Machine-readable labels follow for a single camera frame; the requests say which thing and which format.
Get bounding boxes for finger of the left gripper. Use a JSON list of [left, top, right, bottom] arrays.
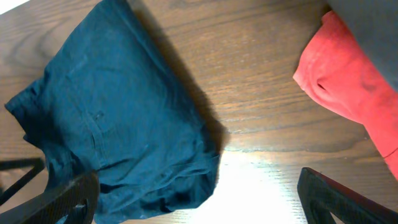
[[1, 157, 45, 205]]

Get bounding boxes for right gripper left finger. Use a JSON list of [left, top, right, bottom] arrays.
[[1, 172, 100, 224]]

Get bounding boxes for red folded garment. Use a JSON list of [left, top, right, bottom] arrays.
[[293, 11, 397, 175]]

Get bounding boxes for navy blue shorts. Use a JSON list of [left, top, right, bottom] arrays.
[[5, 1, 220, 223]]

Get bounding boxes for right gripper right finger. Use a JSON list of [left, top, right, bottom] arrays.
[[297, 167, 397, 224]]

